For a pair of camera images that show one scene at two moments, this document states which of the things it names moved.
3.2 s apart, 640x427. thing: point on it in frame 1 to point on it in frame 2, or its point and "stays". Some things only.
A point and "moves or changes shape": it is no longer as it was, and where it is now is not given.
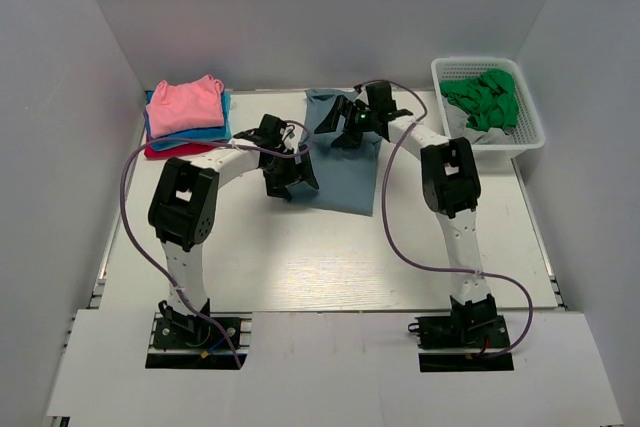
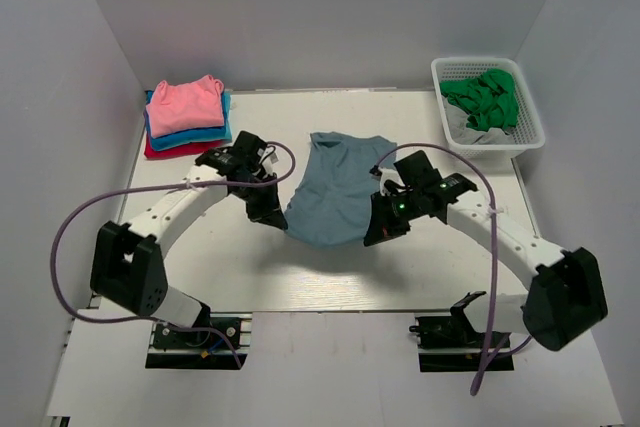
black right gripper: (342, 106) to (383, 224)
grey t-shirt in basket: (457, 118) stays
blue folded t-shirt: (221, 132) stays
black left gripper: (275, 185) to (269, 212)
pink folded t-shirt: (183, 107) stays
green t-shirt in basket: (490, 100) stays
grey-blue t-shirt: (348, 178) moves or changes shape
